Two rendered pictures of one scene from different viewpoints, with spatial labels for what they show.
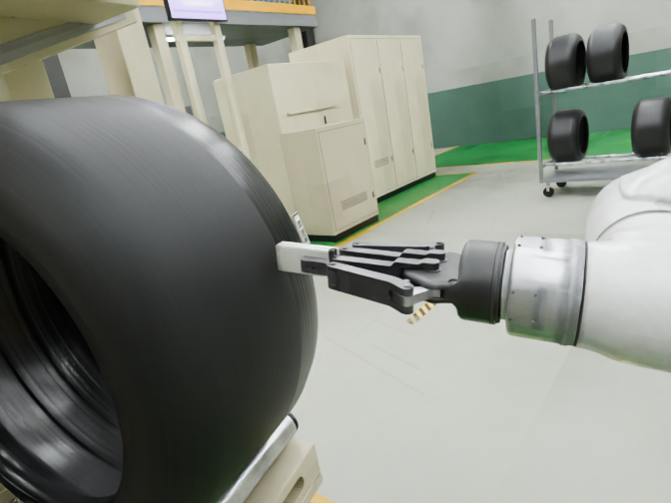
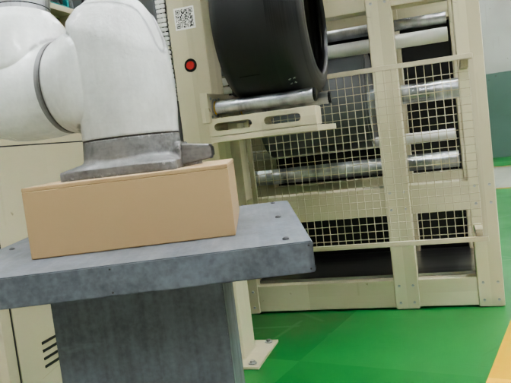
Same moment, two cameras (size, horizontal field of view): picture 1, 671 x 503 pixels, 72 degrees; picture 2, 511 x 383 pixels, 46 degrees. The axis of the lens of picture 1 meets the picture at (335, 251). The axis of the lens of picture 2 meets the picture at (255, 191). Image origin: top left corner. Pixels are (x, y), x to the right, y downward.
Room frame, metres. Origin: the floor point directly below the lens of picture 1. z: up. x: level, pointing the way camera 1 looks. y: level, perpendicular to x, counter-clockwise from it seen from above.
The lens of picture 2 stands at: (0.06, -1.71, 0.78)
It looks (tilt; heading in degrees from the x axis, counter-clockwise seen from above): 5 degrees down; 79
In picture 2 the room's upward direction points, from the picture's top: 7 degrees counter-clockwise
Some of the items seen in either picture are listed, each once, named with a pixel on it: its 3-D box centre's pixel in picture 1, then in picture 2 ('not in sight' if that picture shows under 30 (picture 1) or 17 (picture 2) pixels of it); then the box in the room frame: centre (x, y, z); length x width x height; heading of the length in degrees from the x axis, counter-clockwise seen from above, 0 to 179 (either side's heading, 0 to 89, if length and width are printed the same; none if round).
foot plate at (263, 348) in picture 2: not in sight; (233, 352); (0.34, 0.44, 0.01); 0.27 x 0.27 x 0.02; 61
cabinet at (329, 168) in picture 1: (333, 180); not in sight; (5.47, -0.12, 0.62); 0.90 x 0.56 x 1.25; 138
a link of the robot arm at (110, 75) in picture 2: not in sight; (116, 69); (0.06, -0.71, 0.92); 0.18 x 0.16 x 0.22; 148
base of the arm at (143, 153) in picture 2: not in sight; (145, 153); (0.09, -0.72, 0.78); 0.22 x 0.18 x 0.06; 158
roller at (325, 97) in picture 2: not in sight; (284, 102); (0.65, 0.46, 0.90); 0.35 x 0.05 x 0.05; 151
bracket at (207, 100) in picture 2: not in sight; (225, 109); (0.42, 0.42, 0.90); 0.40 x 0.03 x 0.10; 61
